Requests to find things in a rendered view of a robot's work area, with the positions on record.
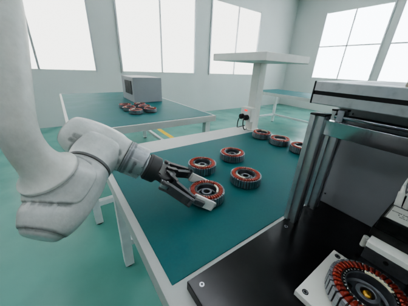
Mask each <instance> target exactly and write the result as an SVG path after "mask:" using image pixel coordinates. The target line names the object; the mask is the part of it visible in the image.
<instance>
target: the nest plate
mask: <svg viewBox="0 0 408 306"><path fill-rule="evenodd" d="M340 259H344V260H345V259H347V258H345V257H344V256H342V255H341V254H339V253H338V252H336V251H335V250H333V251H332V252H331V253H330V254H329V255H328V256H327V258H326V259H325V260H324V261H323V262H322V263H321V264H320V265H319V266H318V267H317V268H316V269H315V270H314V271H313V272H312V273H311V274H310V275H309V277H307V278H306V280H304V281H303V283H301V284H300V286H298V287H297V289H295V292H294V295H295V296H296V297H297V298H298V299H299V300H300V301H301V302H302V303H303V304H304V305H305V306H333V305H332V301H330V300H329V298H328V295H327V294H326V289H325V284H324V281H325V277H326V275H327V273H328V270H329V268H330V266H331V264H332V263H333V262H334V261H337V260H340Z"/></svg>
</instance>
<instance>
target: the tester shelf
mask: <svg viewBox="0 0 408 306"><path fill-rule="evenodd" d="M310 103H315V104H323V105H327V106H334V107H341V108H346V109H353V110H357V111H364V112H371V113H376V114H383V115H390V116H394V117H402V118H408V87H406V83H405V82H394V81H315V83H314V87H313V91H312V95H311V99H310Z"/></svg>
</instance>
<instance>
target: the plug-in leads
mask: <svg viewBox="0 0 408 306"><path fill-rule="evenodd" d="M407 183H408V178H407V180H406V181H405V182H404V184H403V186H402V187H401V189H400V191H398V194H397V197H396V199H395V202H394V205H396V206H399V207H401V208H403V209H406V210H408V193H407V194H406V193H405V190H406V185H407ZM402 205H403V206H402Z"/></svg>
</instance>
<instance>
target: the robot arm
mask: <svg viewBox="0 0 408 306"><path fill-rule="evenodd" d="M57 140H58V143H59V144H60V146H61V147H62V148H63V149H64V150H65V152H58V151H56V150H54V149H53V148H52V147H51V146H50V145H49V144H48V143H47V142H46V140H45V139H44V137H43V135H42V133H41V130H40V128H39V124H38V119H37V116H36V106H35V95H34V88H33V77H32V65H31V59H30V47H29V36H28V31H27V21H26V13H25V10H24V4H23V1H22V0H0V148H1V150H2V152H3V154H4V155H5V157H6V158H7V160H8V161H9V162H10V164H11V165H12V166H13V167H14V169H15V170H16V172H17V173H18V175H19V179H18V181H17V182H16V189H17V191H18V192H19V193H20V195H21V198H20V201H21V202H22V203H21V205H20V207H19V208H18V210H17V212H16V229H17V230H18V232H19V234H20V235H22V236H23V237H26V238H29V239H33V240H39V241H43V242H57V241H59V240H61V239H63V238H65V237H68V236H69V235H71V234H72V233H73V232H74V231H75V230H76V229H77V228H78V227H79V226H80V225H81V224H82V223H83V222H84V221H85V219H86V218H87V217H88V215H89V214H90V212H91V211H92V209H93V208H94V206H95V204H96V203H97V201H98V199H99V198H100V196H101V194H102V192H103V190H104V187H105V184H106V182H107V180H108V178H109V176H110V175H111V173H112V172H113V171H114V170H115V171H118V172H120V173H123V174H126V175H128V176H130V177H133V178H135V179H136V178H138V176H139V175H140V177H141V179H144V180H146V181H149V182H153V181H154V180H156V181H158V182H160V186H159V187H158V189H159V190H161V191H164V192H166V193H167V194H169V195H170V196H172V197H173V198H175V199H176V200H178V201H179V202H181V203H182V204H184V205H185V206H187V207H188V208H189V207H190V206H191V205H192V204H195V205H198V206H200V207H202V208H205V209H207V210H209V211H212V210H213V208H214V207H215V206H216V202H213V201H212V200H210V199H207V198H205V197H203V196H201V195H198V194H195V195H194V194H193V193H192V192H191V191H189V190H188V189H187V188H186V187H184V186H183V185H182V184H181V183H180V182H179V180H178V178H187V179H188V180H189V181H190V182H193V183H194V182H197V181H199V180H207V179H205V178H203V177H201V176H199V175H197V174H195V173H193V170H192V169H190V168H188V167H186V166H182V165H178V164H175V163H172V162H170V161H167V160H165V161H164V162H163V159H162V158H160V157H158V156H156V155H154V154H151V155H150V153H151V150H150V149H148V148H146V147H143V146H141V145H139V144H137V143H136V142H133V141H131V140H130V139H128V138H127V137H126V136H125V135H124V134H122V133H121V132H118V131H117V130H115V129H113V128H111V127H109V126H106V125H105V124H102V123H99V122H97V121H93V120H90V119H87V118H81V117H74V118H72V119H70V120H69V121H67V122H66V123H65V124H64V125H63V126H62V128H61V129H60V130H59V133H58V136H57ZM177 177H178V178H177Z"/></svg>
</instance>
